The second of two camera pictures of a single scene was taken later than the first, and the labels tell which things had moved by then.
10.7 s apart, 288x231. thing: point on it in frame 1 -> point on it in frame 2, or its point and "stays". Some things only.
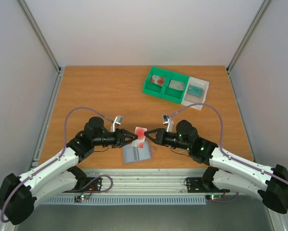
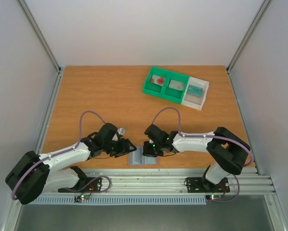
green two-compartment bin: x=165 y=92 stays
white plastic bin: x=195 y=93 stays
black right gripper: x=160 y=136 -> x=149 y=147
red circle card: x=157 y=80 stays
